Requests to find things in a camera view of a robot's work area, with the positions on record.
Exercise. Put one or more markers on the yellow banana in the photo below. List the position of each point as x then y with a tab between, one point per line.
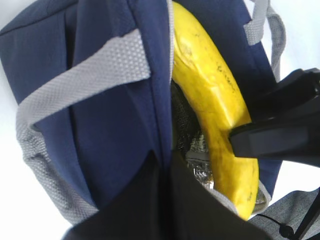
211	90

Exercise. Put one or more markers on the navy blue lunch bag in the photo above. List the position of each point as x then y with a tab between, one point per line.
93	80

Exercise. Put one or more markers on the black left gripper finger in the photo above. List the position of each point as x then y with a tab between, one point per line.
162	206

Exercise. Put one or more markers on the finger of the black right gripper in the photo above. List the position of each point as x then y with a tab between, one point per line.
294	140
298	88

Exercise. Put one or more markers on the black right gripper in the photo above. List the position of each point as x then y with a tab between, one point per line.
308	220

